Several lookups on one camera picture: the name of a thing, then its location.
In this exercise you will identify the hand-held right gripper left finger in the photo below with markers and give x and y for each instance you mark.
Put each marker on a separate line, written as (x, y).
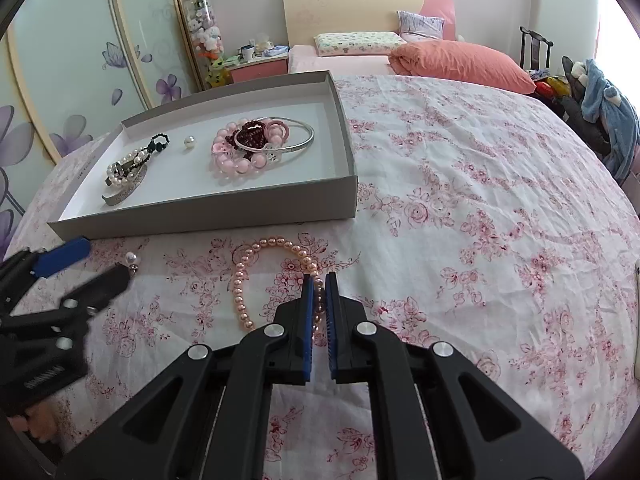
(306, 330)

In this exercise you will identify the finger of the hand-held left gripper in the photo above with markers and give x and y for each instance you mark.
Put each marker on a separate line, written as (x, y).
(65, 255)
(100, 287)

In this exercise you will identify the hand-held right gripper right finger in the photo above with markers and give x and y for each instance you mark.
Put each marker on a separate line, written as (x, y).
(334, 330)

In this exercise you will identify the pearl earring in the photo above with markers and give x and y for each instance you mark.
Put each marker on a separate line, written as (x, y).
(131, 258)

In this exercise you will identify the grey shallow box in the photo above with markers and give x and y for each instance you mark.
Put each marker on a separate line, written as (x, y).
(200, 175)

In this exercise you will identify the thin silver bangle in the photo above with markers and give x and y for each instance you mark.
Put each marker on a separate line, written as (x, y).
(306, 139)

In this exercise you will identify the person's left hand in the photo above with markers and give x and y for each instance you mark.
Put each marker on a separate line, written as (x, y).
(42, 425)

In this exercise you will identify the wide silver cuff bangle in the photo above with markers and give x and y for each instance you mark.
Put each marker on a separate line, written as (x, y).
(125, 195)

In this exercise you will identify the loose white pearl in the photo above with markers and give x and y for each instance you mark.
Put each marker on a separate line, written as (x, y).
(189, 142)

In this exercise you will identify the floral sliding door wardrobe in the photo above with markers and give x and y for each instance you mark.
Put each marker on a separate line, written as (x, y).
(75, 60)

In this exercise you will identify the clear tube of plush toys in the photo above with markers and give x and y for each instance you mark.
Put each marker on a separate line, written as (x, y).
(202, 30)

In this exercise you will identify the pink white nightstand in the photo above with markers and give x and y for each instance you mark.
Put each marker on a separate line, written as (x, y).
(255, 71)

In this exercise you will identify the pink sheet bed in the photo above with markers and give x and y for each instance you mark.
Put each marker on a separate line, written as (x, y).
(340, 64)

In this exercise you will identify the white mug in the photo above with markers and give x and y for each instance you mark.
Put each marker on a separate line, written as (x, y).
(246, 52)

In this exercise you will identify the white floral pillow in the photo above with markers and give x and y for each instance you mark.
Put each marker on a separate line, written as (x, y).
(355, 44)

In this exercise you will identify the folded salmon quilt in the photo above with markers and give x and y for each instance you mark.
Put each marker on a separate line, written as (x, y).
(465, 62)

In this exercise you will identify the purple print pillow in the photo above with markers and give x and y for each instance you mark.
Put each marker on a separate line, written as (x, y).
(422, 25)

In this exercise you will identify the beige pink headboard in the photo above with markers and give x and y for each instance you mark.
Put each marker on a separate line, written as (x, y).
(350, 12)

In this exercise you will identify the orange yellow toy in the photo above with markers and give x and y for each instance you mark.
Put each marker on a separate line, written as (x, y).
(556, 87)

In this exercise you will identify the dark wooden chair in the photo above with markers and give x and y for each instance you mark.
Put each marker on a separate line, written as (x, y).
(535, 40)

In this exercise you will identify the blue plush robe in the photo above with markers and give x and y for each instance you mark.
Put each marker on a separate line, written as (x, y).
(605, 95)

